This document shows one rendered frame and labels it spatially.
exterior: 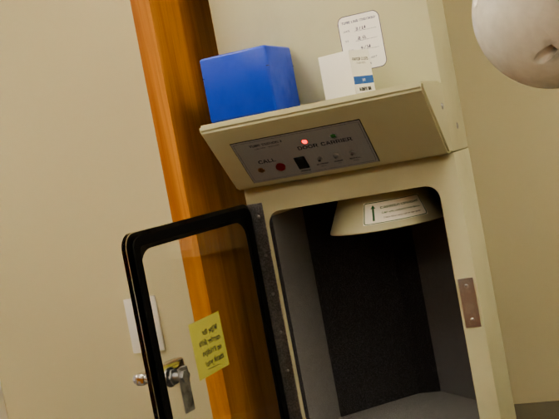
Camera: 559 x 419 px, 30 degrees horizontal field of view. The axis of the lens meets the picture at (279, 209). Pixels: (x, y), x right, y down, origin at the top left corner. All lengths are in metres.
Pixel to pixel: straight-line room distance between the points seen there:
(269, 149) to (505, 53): 0.69
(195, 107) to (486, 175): 0.58
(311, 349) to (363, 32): 0.49
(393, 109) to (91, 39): 0.94
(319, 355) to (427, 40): 0.53
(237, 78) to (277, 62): 0.06
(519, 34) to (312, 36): 0.75
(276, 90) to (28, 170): 0.94
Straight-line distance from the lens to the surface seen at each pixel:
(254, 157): 1.47
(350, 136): 1.41
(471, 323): 1.49
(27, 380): 2.35
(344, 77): 1.40
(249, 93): 1.43
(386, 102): 1.37
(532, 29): 0.79
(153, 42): 1.51
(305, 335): 1.61
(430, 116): 1.38
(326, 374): 1.68
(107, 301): 2.20
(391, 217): 1.51
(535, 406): 1.89
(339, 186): 1.50
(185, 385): 1.33
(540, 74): 0.81
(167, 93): 1.50
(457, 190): 1.46
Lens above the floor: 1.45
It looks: 3 degrees down
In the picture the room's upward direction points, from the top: 11 degrees counter-clockwise
